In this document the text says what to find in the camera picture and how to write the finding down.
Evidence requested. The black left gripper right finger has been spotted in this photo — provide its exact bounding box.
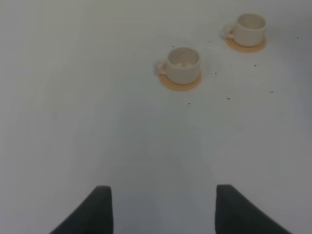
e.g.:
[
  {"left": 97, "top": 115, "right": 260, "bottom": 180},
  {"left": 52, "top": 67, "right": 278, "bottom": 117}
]
[{"left": 214, "top": 185, "right": 289, "bottom": 234}]

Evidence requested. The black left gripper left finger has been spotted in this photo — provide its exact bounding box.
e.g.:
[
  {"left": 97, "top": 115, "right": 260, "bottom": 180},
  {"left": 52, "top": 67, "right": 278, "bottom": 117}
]
[{"left": 51, "top": 186, "right": 114, "bottom": 234}]

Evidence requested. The orange coaster near left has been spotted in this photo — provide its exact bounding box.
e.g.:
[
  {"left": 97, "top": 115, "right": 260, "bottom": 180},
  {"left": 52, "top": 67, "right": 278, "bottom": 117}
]
[{"left": 158, "top": 72, "right": 202, "bottom": 91}]

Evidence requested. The orange coaster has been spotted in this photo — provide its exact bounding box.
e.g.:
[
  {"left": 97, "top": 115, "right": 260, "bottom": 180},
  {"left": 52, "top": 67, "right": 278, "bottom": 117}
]
[
  {"left": 226, "top": 38, "right": 267, "bottom": 53},
  {"left": 158, "top": 72, "right": 202, "bottom": 91}
]

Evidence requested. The white teacup near left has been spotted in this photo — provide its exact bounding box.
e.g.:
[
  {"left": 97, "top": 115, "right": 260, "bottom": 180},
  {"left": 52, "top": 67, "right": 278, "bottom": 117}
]
[{"left": 156, "top": 47, "right": 201, "bottom": 85}]

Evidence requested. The white teacup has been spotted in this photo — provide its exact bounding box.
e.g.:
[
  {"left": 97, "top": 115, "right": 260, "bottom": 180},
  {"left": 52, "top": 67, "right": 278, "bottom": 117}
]
[
  {"left": 223, "top": 13, "right": 267, "bottom": 47},
  {"left": 156, "top": 47, "right": 201, "bottom": 85}
]

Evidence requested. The orange coaster far centre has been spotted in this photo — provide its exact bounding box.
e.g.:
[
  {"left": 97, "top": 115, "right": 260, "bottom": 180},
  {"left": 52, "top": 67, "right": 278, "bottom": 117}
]
[{"left": 226, "top": 38, "right": 267, "bottom": 53}]

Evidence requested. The white teacup far centre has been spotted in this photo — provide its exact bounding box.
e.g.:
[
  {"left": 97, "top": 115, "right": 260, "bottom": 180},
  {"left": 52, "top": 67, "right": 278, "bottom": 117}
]
[{"left": 223, "top": 13, "right": 267, "bottom": 47}]

